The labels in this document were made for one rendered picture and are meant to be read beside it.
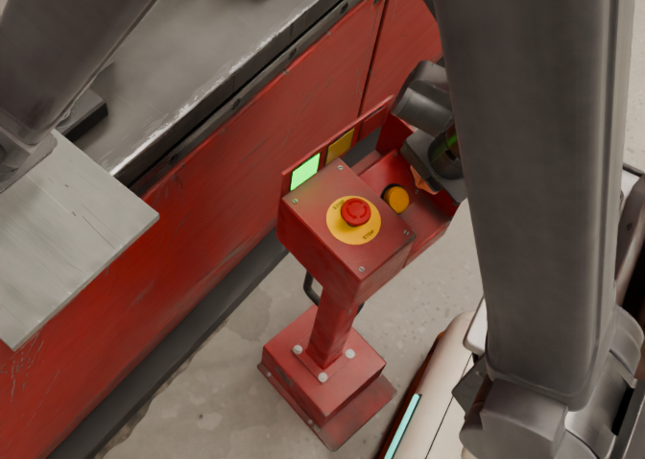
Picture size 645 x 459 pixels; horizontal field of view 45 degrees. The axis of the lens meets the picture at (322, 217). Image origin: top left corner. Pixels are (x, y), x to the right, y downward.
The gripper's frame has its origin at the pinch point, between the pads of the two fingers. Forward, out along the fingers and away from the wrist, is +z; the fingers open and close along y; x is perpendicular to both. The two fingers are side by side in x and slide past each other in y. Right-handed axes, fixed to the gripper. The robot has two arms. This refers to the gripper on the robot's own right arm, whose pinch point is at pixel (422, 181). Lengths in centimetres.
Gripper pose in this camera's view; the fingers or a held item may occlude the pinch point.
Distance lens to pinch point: 104.8
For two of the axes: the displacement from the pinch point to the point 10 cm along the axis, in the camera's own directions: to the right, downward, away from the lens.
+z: -2.5, 2.8, 9.3
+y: -6.4, -7.7, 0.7
